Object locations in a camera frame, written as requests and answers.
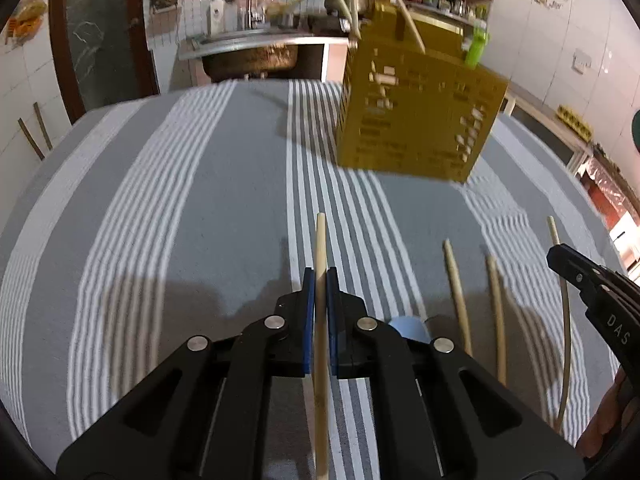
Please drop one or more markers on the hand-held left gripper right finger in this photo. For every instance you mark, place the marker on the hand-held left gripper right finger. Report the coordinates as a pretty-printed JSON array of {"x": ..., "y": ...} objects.
[{"x": 332, "y": 325}]

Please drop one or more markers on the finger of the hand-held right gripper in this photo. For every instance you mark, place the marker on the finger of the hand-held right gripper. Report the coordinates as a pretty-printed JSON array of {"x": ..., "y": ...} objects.
[{"x": 600, "y": 300}]

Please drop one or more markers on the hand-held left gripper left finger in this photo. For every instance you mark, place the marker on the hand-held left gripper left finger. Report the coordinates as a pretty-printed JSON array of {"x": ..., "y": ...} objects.
[{"x": 307, "y": 325}]

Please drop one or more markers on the yellow slotted utensil holder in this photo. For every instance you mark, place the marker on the yellow slotted utensil holder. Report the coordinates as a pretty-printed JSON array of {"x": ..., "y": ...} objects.
[{"x": 415, "y": 115}]

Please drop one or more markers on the lime green utensil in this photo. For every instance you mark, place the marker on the lime green utensil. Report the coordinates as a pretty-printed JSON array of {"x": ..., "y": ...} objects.
[{"x": 475, "y": 47}]

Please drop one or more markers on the person's right hand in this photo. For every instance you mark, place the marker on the person's right hand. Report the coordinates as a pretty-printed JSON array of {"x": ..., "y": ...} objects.
[{"x": 602, "y": 422}]

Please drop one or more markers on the light blue plastic spoon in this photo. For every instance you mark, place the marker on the light blue plastic spoon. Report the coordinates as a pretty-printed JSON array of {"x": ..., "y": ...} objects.
[{"x": 410, "y": 329}]

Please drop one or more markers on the red box with plastic cover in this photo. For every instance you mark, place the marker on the red box with plastic cover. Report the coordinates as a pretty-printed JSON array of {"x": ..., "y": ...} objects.
[{"x": 612, "y": 195}]

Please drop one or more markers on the yellow egg tray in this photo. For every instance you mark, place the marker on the yellow egg tray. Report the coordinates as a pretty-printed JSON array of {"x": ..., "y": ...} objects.
[{"x": 574, "y": 122}]

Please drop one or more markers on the kitchen counter cabinet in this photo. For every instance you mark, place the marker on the kitchen counter cabinet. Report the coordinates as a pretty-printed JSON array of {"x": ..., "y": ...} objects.
[{"x": 545, "y": 125}]

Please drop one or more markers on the brown basin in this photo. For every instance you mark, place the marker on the brown basin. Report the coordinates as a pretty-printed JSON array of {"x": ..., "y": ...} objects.
[{"x": 250, "y": 62}]

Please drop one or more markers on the steel kitchen sink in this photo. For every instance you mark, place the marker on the steel kitchen sink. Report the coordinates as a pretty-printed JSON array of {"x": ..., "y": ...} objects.
[{"x": 260, "y": 42}]

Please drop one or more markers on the steel faucet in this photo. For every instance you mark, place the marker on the steel faucet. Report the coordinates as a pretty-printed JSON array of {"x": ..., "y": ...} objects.
[{"x": 254, "y": 7}]

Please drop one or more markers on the white soap bottle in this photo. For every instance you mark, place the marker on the white soap bottle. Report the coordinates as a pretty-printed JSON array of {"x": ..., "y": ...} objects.
[{"x": 216, "y": 12}]

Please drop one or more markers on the thin stick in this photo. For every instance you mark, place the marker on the thin stick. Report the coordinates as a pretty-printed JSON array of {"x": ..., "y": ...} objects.
[
  {"x": 44, "y": 125},
  {"x": 30, "y": 137}
]

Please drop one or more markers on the dark wooden glass door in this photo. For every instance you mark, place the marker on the dark wooden glass door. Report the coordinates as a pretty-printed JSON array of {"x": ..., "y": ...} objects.
[{"x": 100, "y": 35}]

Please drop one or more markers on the yellow hanging plastic bag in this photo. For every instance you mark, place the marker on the yellow hanging plastic bag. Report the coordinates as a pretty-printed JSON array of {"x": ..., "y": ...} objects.
[{"x": 25, "y": 17}]

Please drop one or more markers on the green round wall item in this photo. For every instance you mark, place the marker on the green round wall item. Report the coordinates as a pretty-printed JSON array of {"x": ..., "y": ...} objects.
[{"x": 635, "y": 132}]

